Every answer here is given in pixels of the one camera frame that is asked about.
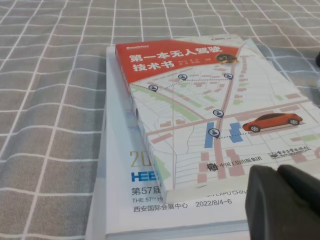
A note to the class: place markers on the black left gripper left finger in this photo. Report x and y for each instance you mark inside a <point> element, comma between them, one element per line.
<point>274,211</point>

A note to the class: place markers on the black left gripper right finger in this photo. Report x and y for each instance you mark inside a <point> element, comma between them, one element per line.
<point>303,184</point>

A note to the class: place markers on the white expo catalogue book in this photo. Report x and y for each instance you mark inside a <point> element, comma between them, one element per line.
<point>133,207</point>

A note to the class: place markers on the red and white map book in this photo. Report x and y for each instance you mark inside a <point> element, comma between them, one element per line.
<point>209,108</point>

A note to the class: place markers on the grey checkered tablecloth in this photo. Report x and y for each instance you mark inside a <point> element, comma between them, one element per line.
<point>52,88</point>

